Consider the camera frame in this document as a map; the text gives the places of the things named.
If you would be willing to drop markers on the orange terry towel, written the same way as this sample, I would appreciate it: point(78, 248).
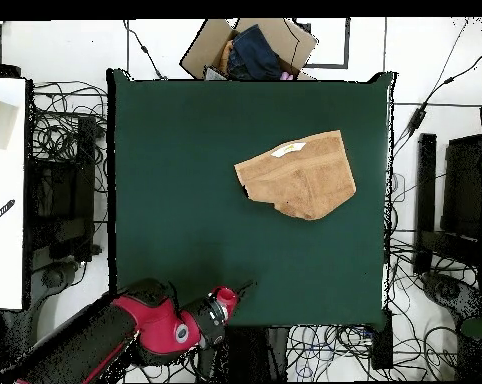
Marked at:
point(305, 180)

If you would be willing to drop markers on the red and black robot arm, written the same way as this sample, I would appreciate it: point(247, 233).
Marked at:
point(157, 324)

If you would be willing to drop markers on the black flat panel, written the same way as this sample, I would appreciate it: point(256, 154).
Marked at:
point(463, 184)

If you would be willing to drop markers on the black rectangular box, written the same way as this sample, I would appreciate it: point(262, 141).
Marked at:
point(382, 344)

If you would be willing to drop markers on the dark green table cloth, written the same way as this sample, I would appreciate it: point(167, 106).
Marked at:
point(165, 140)

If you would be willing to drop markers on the black office chair base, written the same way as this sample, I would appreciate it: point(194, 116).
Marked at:
point(449, 290)
point(53, 278)

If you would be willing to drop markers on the black equipment rack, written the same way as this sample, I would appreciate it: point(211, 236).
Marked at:
point(61, 200)

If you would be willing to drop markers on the pink cloth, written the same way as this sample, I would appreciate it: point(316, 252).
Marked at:
point(287, 76)

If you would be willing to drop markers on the white table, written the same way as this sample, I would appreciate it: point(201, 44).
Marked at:
point(5, 240)

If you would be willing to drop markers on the orange cloth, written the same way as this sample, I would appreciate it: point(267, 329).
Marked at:
point(225, 56)

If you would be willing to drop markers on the dark blue jeans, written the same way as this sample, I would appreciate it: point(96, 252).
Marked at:
point(257, 52)

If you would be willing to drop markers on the brown cardboard box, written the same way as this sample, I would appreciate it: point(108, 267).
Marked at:
point(201, 52)

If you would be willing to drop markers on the black ridged tool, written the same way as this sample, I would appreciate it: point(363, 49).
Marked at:
point(0, 214)

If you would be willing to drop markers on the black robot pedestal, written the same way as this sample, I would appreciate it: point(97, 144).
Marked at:
point(257, 352)

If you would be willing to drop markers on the black upright post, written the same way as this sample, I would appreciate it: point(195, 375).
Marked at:
point(427, 180)

